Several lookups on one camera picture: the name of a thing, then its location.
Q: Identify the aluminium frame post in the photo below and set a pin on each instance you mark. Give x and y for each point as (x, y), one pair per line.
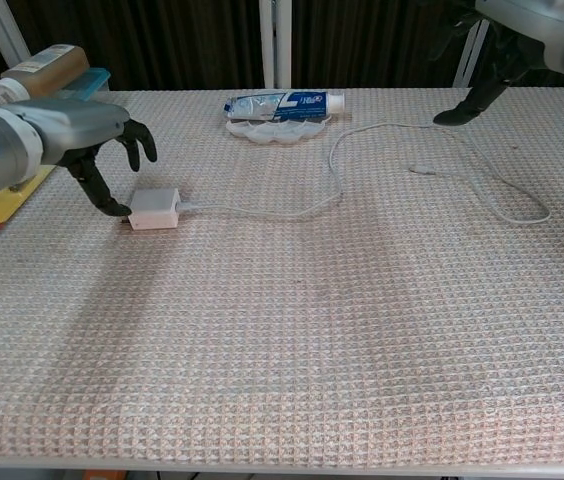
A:
(4, 30)
(469, 55)
(275, 45)

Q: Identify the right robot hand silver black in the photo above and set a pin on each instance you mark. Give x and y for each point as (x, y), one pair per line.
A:
(537, 30)

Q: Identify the dark curtain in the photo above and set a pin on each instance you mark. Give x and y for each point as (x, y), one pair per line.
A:
(172, 40)

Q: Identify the blue white toothpaste tube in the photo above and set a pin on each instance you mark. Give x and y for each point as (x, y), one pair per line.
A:
(287, 105)

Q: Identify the brown bottle white cap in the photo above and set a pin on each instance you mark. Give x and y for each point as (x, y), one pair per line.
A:
(49, 70)

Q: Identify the white USB charger block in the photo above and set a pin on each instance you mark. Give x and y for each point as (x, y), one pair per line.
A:
(154, 212)

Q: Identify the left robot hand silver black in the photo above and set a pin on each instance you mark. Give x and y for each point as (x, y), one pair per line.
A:
(77, 125)

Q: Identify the white flower-shaped dish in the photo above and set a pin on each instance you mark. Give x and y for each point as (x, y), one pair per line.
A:
(277, 132)

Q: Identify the clear container teal lid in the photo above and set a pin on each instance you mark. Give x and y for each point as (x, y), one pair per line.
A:
(94, 80)

